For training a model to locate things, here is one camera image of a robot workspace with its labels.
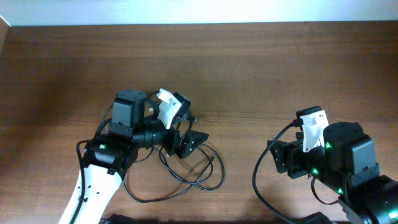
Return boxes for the black cable bundle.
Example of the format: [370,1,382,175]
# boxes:
[121,114,226,203]

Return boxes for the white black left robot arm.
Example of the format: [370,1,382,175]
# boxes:
[60,89,209,223]

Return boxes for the black right camera cable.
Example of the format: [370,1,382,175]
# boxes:
[251,121,340,224]

